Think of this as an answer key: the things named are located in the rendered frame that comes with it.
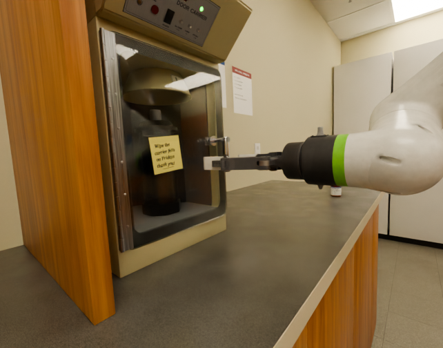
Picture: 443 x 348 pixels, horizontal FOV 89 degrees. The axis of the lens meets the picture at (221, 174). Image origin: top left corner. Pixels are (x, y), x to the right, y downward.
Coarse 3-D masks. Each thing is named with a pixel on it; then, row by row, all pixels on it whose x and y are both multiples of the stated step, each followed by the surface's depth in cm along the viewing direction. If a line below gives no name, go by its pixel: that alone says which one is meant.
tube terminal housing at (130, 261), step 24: (96, 24) 39; (120, 24) 42; (96, 48) 40; (168, 48) 50; (96, 72) 41; (96, 96) 42; (168, 240) 51; (192, 240) 57; (120, 264) 43; (144, 264) 47
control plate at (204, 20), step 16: (128, 0) 38; (144, 0) 40; (160, 0) 41; (176, 0) 42; (192, 0) 44; (208, 0) 46; (144, 16) 41; (160, 16) 43; (176, 16) 45; (192, 16) 46; (208, 16) 49; (176, 32) 47; (192, 32) 49; (208, 32) 52
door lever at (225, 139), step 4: (212, 136) 59; (224, 136) 57; (212, 140) 59; (216, 140) 58; (220, 140) 58; (224, 140) 56; (228, 140) 57; (212, 144) 59; (224, 144) 57; (228, 144) 57; (224, 148) 57; (228, 148) 57; (224, 152) 57; (228, 152) 57; (228, 156) 57
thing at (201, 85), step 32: (128, 64) 42; (160, 64) 47; (192, 64) 54; (128, 96) 42; (160, 96) 47; (192, 96) 54; (128, 128) 42; (160, 128) 48; (192, 128) 54; (128, 160) 43; (192, 160) 55; (160, 192) 48; (192, 192) 55; (224, 192) 64; (160, 224) 48; (192, 224) 55
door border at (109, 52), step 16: (112, 32) 40; (112, 48) 40; (112, 64) 40; (112, 80) 40; (112, 96) 40; (112, 112) 40; (112, 144) 40; (128, 192) 43; (128, 208) 43; (128, 224) 43; (128, 240) 43
